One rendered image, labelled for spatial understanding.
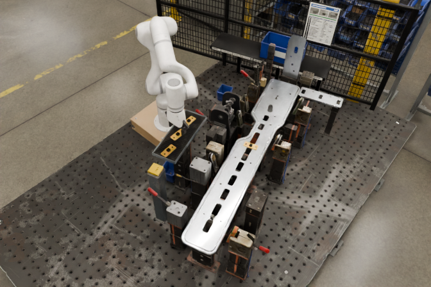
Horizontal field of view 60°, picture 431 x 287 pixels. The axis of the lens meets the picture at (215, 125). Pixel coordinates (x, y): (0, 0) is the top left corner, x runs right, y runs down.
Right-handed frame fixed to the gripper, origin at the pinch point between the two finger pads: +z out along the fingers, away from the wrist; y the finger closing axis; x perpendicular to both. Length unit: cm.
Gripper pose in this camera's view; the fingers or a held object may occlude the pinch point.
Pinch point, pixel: (177, 128)
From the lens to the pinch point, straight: 200.1
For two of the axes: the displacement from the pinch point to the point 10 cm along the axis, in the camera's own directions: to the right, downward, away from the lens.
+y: 7.5, 4.8, -4.5
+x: 6.6, -5.3, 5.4
